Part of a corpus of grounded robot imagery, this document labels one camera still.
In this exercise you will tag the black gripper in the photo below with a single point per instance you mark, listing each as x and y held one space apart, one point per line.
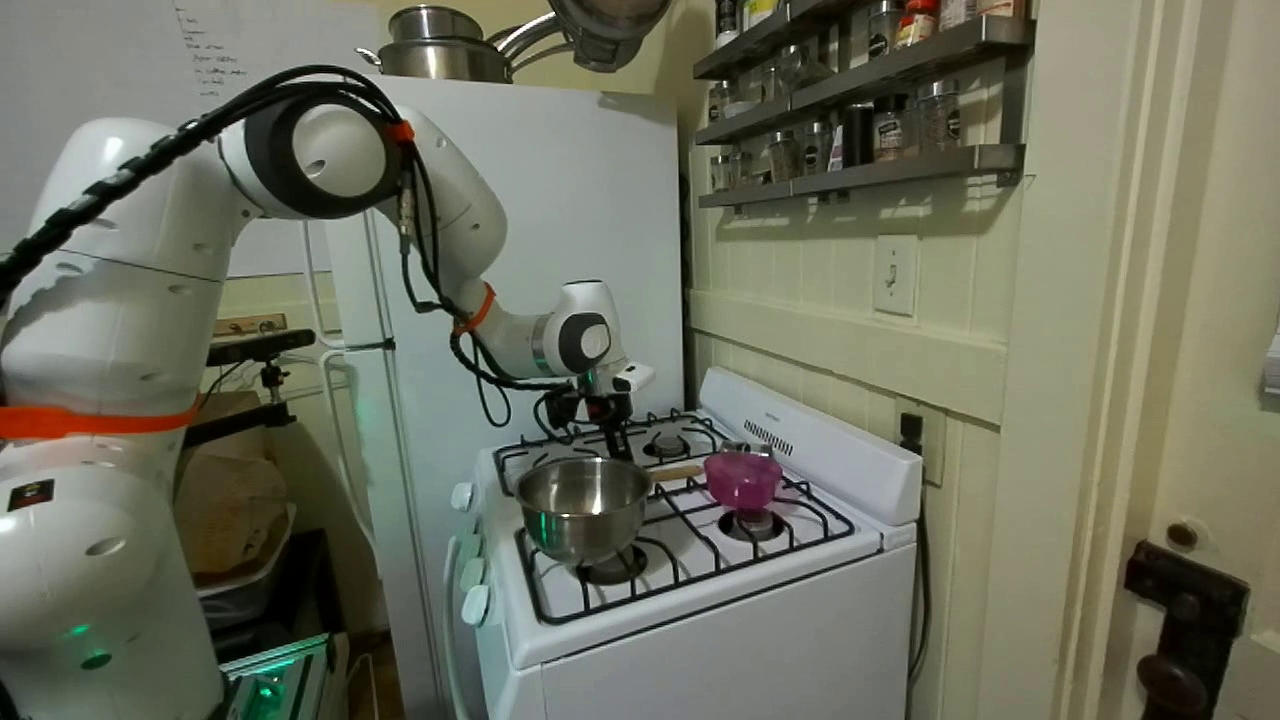
598 392

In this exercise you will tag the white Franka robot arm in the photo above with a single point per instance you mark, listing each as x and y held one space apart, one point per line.
105 534

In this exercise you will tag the stainless steel bowl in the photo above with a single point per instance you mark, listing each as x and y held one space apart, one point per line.
581 514

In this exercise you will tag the pink plastic bowl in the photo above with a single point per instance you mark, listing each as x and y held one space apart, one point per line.
747 483

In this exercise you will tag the black stove grate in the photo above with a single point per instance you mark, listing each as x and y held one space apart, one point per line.
694 575
535 437

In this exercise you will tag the round stove burner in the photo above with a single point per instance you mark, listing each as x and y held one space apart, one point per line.
665 447
613 565
755 527

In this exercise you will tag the white stove knob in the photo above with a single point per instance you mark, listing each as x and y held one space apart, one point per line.
470 575
461 498
473 606

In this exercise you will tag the white refrigerator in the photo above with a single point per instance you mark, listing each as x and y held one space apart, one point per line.
585 226

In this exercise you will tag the white gas stove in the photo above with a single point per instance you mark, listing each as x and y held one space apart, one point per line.
747 655

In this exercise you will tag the brown woven basket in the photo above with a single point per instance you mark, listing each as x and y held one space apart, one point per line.
235 514

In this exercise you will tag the wide steel pot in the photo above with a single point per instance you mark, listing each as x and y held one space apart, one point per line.
441 62

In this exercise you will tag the green lit control box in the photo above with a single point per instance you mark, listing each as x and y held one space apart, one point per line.
280 684

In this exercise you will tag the small steel pot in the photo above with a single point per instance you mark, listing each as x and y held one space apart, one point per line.
432 26

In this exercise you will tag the black door lock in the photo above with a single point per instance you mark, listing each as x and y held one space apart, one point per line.
1185 614

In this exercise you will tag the wrist mounted camera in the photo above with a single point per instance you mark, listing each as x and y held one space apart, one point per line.
629 378

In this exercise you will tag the black wall outlet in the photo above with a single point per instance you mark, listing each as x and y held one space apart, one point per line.
915 428

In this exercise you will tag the cream wall switch plate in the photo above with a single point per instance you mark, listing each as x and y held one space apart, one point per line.
894 277

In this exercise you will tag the black stereo camera on stand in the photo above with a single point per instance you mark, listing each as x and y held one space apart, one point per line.
253 344

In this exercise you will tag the grey wall spice rack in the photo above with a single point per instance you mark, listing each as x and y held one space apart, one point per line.
865 173

